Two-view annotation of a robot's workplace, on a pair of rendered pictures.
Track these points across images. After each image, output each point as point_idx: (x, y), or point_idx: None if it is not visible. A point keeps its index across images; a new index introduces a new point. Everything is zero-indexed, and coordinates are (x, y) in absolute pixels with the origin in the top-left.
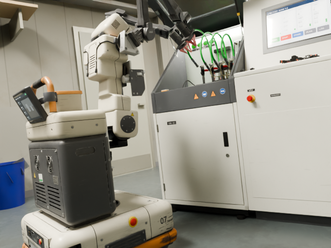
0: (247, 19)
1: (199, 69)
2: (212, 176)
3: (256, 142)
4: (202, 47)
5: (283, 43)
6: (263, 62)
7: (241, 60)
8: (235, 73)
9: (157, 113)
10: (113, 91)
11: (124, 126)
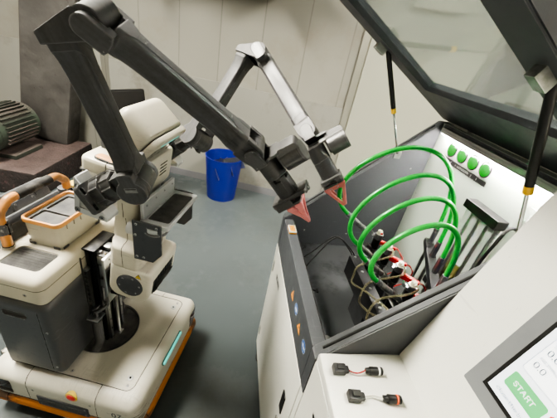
0: (535, 230)
1: (431, 206)
2: (268, 402)
3: None
4: (462, 168)
5: None
6: (446, 391)
7: (399, 325)
8: (336, 350)
9: (278, 250)
10: (119, 233)
11: (122, 286)
